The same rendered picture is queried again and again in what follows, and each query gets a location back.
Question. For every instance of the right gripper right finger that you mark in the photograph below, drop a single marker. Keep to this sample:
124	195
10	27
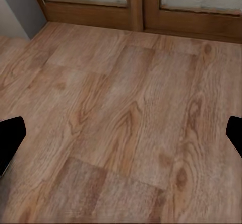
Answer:
234	132

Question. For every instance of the door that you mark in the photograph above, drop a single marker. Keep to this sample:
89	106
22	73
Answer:
217	20

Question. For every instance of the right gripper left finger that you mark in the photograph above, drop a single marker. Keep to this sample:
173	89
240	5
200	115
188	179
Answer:
12	133

